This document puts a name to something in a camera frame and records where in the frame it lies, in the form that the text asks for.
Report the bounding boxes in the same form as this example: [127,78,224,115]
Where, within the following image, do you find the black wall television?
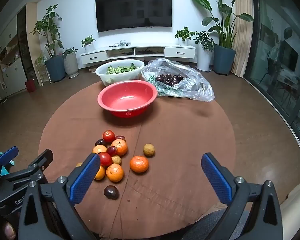
[95,0,172,33]

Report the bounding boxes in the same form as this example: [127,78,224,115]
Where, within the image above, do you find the green leafy vegetables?
[105,64,138,75]

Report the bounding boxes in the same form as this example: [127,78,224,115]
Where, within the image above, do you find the clear plastic bag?
[141,58,215,102]

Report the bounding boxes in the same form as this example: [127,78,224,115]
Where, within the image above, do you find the spider plant on stand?
[34,51,52,85]

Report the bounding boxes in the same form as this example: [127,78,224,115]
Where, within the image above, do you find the leafy plant in tall white pot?
[193,31,215,71]

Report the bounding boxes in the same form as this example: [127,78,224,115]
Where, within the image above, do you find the red tomato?
[99,152,112,167]
[102,130,115,143]

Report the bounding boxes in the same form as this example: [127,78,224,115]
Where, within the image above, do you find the plant in ribbed white pot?
[63,47,79,78]

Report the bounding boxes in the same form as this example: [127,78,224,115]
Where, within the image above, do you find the grey chair cushion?
[182,209,250,240]

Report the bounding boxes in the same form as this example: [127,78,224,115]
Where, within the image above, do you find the person's left hand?
[0,220,17,240]

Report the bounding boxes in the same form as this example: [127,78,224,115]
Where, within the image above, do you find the small red bin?
[25,79,36,93]

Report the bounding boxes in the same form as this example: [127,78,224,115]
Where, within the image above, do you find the white plastic basin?
[95,60,145,87]

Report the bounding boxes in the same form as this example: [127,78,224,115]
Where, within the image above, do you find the tangle of cables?
[110,40,132,47]

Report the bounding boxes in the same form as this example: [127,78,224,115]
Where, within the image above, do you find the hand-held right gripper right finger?
[201,152,283,240]

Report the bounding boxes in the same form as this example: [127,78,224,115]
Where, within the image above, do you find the white television cabinet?
[80,44,197,65]

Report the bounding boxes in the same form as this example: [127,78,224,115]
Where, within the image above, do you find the pile of dark cherries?
[155,73,183,85]

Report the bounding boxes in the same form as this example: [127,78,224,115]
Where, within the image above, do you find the glass sliding door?
[245,0,300,140]

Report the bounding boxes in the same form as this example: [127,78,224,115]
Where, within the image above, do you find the orange mandarin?
[111,139,128,156]
[94,165,106,180]
[106,163,124,182]
[130,156,149,173]
[92,145,107,155]

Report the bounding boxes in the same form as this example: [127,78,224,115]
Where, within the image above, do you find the red plastic basin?
[97,80,158,118]

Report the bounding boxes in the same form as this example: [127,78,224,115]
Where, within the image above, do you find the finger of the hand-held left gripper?
[5,149,53,190]
[0,146,19,167]

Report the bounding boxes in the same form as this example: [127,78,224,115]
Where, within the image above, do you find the beige curtain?
[231,0,253,77]

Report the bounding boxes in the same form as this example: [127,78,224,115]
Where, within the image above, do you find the money tree in grey pot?
[30,4,66,82]

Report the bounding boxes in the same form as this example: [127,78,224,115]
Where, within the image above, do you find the white wall cabinets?
[0,27,28,100]

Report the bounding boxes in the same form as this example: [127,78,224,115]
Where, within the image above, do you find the cream sofa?
[279,177,300,230]

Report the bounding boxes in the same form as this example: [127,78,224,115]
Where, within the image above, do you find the large-leaved plant in grey pot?
[190,0,254,75]

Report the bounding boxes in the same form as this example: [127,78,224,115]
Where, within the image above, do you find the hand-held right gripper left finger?
[18,152,101,240]

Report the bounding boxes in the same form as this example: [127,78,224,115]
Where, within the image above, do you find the small plant in white pot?
[175,27,195,46]
[81,34,96,53]

